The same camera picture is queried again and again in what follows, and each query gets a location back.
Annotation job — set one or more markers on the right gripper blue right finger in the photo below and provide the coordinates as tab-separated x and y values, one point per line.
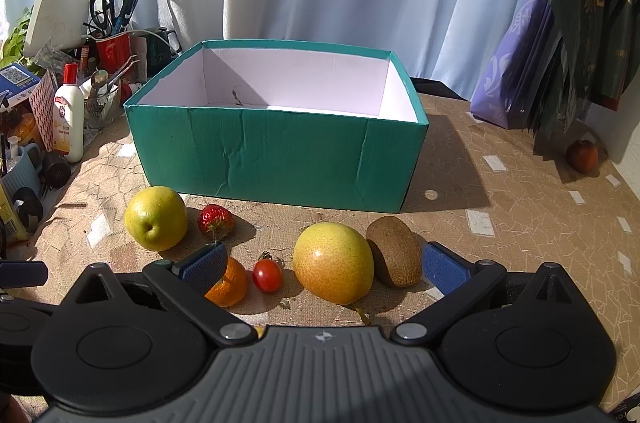
445	269

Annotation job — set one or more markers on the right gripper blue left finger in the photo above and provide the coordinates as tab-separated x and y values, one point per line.
203	269

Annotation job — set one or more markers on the orange tangerine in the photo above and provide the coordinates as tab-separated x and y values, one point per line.
232	287

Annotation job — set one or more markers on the brown kiwi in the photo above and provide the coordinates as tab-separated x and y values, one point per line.
396	253

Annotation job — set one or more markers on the red strawberry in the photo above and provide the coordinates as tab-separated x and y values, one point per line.
216	222

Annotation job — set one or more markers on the red cherry tomato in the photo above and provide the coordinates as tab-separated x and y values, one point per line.
267	274

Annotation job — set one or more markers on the green yellow pear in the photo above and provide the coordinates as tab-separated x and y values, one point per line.
156	218

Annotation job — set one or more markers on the yellow orange mango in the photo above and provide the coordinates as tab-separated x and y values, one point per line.
334	262

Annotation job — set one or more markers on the black round cap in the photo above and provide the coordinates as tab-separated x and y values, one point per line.
55	171

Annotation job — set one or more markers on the red apple by bags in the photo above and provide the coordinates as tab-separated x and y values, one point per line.
582	156

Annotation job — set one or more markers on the purple paper bag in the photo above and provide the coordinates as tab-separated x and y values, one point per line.
491	99

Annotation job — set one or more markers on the teal cardboard box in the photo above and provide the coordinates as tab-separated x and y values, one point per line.
281	121

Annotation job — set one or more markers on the glass bowl with utensils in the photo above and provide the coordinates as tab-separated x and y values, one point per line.
102	96

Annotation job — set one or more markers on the blue grey mug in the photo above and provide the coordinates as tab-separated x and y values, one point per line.
25	172

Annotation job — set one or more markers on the white lotion bottle red cap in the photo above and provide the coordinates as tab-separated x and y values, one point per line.
68	117

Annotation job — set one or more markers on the dark green mug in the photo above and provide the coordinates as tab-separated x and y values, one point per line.
162	47

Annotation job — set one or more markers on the red patterned card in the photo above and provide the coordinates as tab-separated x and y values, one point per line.
41	102

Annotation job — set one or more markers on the red pen cup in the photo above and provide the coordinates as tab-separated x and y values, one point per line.
113	52

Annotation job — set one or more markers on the blue QR code box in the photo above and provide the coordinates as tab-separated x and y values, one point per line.
16	85

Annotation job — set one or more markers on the black scissors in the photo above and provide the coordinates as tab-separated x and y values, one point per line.
104	14

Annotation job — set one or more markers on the green plant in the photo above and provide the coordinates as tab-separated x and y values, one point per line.
12	51

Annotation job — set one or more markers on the white router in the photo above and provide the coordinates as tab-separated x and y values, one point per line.
58	22

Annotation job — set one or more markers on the dark green plastic bag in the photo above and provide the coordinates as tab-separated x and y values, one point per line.
591	56

